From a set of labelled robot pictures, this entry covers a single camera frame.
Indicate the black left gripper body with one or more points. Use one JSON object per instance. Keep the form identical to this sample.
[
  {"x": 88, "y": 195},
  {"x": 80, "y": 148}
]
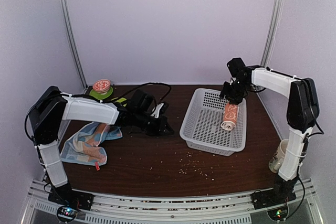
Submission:
[{"x": 152, "y": 128}]

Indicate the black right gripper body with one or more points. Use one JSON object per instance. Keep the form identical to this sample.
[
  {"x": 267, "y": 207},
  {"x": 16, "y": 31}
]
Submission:
[{"x": 235, "y": 92}]

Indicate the orange bunny pattern towel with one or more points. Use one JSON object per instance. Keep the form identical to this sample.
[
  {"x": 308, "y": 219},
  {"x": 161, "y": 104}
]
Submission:
[{"x": 230, "y": 117}]

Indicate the white plastic basket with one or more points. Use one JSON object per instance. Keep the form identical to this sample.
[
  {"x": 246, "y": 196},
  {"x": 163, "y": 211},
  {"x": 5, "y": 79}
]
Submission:
[{"x": 201, "y": 128}]

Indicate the blue patchwork towel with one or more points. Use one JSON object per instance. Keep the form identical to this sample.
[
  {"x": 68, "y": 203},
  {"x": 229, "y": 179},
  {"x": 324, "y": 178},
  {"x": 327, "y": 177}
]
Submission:
[{"x": 84, "y": 147}]

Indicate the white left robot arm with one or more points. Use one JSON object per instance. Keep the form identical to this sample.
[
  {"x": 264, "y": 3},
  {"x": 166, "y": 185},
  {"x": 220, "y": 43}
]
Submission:
[{"x": 142, "y": 110}]

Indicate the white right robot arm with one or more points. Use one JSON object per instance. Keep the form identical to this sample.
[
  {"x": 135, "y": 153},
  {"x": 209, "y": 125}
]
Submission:
[{"x": 302, "y": 108}]

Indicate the lime green bowl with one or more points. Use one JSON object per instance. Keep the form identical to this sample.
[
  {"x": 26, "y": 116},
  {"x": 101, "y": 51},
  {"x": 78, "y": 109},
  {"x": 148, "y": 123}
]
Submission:
[{"x": 120, "y": 100}]

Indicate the lime green plate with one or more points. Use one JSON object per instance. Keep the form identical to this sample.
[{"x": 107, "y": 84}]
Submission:
[{"x": 101, "y": 96}]

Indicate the red patterned small bowl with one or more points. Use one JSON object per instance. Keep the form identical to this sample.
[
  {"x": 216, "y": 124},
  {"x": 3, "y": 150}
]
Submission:
[{"x": 102, "y": 86}]

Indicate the scattered rice crumbs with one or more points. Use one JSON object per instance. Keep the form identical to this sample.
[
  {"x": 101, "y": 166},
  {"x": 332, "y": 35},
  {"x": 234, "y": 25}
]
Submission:
[{"x": 179, "y": 165}]

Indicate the beige ceramic mug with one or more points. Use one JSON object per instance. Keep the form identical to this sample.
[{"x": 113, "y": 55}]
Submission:
[{"x": 278, "y": 157}]

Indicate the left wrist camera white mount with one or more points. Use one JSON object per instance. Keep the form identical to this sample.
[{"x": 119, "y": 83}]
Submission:
[{"x": 157, "y": 110}]

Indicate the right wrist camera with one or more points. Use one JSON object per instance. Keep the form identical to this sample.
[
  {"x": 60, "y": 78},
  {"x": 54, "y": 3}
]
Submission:
[{"x": 235, "y": 65}]

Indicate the right aluminium frame post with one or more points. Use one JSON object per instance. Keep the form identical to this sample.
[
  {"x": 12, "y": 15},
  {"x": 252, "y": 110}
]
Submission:
[{"x": 273, "y": 26}]

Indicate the aluminium frame post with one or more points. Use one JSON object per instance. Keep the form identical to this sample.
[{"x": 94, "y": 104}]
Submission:
[
  {"x": 273, "y": 26},
  {"x": 72, "y": 43}
]

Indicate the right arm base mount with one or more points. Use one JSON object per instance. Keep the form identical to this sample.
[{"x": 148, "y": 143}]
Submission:
[{"x": 275, "y": 199}]

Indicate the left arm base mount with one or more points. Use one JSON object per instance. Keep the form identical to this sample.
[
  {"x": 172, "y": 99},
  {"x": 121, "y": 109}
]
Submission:
[{"x": 71, "y": 202}]

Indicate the aluminium front rail base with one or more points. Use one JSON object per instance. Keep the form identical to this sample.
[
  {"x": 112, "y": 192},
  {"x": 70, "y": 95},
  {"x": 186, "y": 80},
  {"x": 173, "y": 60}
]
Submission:
[{"x": 228, "y": 208}]

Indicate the left aluminium frame post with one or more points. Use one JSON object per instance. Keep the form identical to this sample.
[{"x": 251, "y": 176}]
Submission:
[{"x": 72, "y": 43}]

